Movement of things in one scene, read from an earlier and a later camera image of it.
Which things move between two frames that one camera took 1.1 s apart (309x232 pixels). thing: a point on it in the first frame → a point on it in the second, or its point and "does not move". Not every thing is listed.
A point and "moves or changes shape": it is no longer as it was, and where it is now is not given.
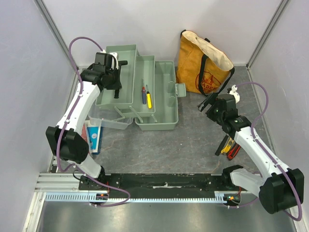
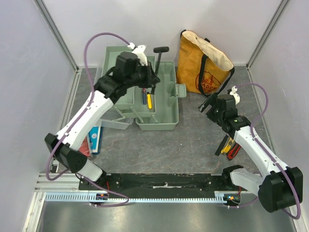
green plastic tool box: x=149 y=93 does not move
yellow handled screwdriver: x=148 y=98 does not move
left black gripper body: x=114 y=82 → x=145 y=76
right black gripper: x=209 y=103 does not move
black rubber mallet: x=120 y=63 moves or changes shape
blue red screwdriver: x=144 y=96 does not move
